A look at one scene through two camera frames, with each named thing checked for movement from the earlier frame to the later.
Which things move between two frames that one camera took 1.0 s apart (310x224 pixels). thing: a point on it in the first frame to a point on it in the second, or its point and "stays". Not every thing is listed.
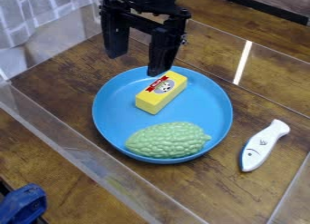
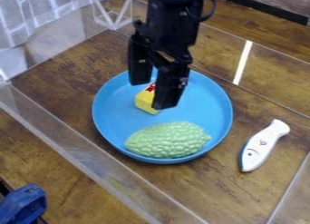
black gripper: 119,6 to 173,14
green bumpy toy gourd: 167,140 stays
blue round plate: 203,105 stays
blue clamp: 22,204 stays
